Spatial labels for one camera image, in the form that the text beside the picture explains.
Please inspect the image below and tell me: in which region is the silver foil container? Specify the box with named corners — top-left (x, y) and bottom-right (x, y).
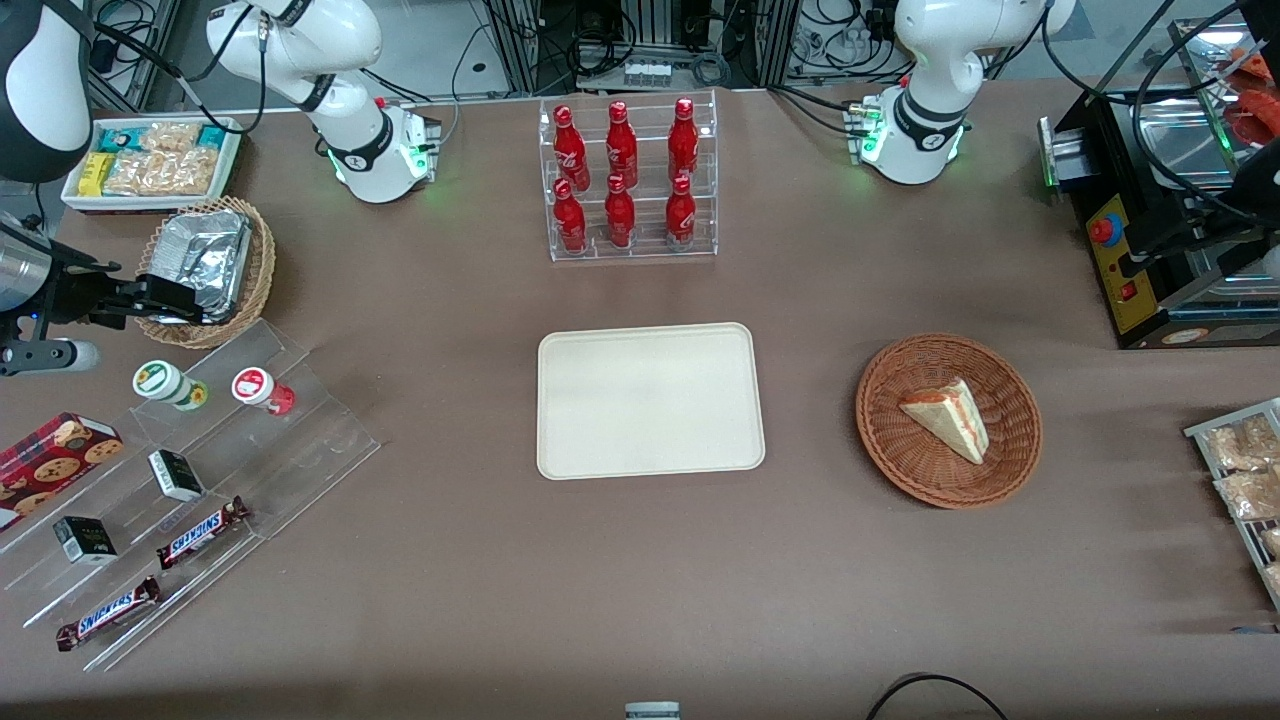
top-left (148, 208), bottom-right (253, 326)

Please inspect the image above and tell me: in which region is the clear bag of nuts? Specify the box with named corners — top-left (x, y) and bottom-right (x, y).
top-left (104, 148), bottom-right (219, 197)

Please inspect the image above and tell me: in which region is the snickers bar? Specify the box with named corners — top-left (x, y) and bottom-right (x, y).
top-left (155, 496), bottom-right (251, 571)
top-left (55, 575), bottom-right (163, 653)

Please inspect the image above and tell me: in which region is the beige plastic tray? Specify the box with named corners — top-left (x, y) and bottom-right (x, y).
top-left (537, 322), bottom-right (767, 482)

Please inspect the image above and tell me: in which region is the red lid yogurt cup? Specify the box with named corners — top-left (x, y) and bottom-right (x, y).
top-left (231, 367), bottom-right (297, 417)

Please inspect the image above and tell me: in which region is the triangular wrapped sandwich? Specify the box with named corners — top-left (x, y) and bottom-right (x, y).
top-left (898, 377), bottom-right (991, 466)

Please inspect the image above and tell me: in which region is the red food item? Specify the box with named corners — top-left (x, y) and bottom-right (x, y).
top-left (1222, 48), bottom-right (1280, 149)

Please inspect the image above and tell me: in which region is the white snack bin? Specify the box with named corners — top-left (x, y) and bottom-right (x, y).
top-left (62, 117), bottom-right (244, 215)

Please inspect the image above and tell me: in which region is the clear acrylic bottle rack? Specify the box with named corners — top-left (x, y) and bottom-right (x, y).
top-left (538, 88), bottom-right (719, 263)

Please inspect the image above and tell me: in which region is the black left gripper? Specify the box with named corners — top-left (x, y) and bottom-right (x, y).
top-left (1117, 192), bottom-right (1266, 284)

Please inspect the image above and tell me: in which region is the clear acrylic stepped stand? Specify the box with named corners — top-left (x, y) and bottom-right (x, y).
top-left (0, 318), bottom-right (382, 673)

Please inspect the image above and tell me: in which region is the round brown wicker basket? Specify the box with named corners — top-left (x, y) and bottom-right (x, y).
top-left (855, 332), bottom-right (1044, 511)

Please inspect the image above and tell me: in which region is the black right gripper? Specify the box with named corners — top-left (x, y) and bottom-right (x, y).
top-left (42, 260), bottom-right (207, 328)

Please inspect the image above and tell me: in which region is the small black box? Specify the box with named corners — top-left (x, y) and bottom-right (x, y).
top-left (148, 449), bottom-right (206, 503)
top-left (53, 515), bottom-right (119, 566)

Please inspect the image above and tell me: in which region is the black cable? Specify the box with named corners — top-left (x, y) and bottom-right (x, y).
top-left (865, 673), bottom-right (1011, 720)

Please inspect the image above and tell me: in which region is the clear bag of crackers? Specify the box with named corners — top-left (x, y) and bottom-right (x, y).
top-left (1214, 468), bottom-right (1280, 522)
top-left (1204, 414), bottom-right (1280, 473)

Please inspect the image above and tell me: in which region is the red cola bottle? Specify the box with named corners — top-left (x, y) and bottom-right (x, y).
top-left (605, 174), bottom-right (638, 249)
top-left (605, 100), bottom-right (640, 189)
top-left (553, 105), bottom-right (592, 191)
top-left (665, 175), bottom-right (698, 247)
top-left (667, 97), bottom-right (701, 184)
top-left (553, 178), bottom-right (589, 253)

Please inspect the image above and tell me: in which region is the black conveyor toaster machine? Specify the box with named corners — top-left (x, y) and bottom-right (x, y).
top-left (1038, 18), bottom-right (1280, 351)

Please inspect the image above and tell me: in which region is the red cookie box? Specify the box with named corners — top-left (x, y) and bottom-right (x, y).
top-left (0, 412), bottom-right (126, 531)

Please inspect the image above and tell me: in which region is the light wicker basket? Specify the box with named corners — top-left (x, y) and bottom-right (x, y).
top-left (133, 196), bottom-right (277, 350)

